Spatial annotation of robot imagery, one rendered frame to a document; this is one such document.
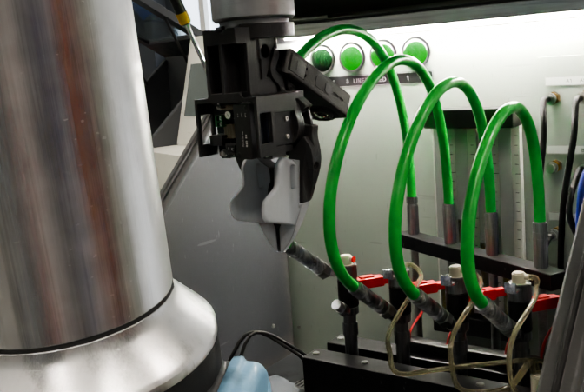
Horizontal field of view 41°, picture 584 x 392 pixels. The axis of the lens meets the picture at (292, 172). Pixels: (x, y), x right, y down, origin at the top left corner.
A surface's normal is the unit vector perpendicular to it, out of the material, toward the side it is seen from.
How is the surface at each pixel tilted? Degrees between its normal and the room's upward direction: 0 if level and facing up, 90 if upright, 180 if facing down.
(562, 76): 90
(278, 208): 93
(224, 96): 90
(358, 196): 90
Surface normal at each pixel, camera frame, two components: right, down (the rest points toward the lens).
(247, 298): 0.81, 0.02
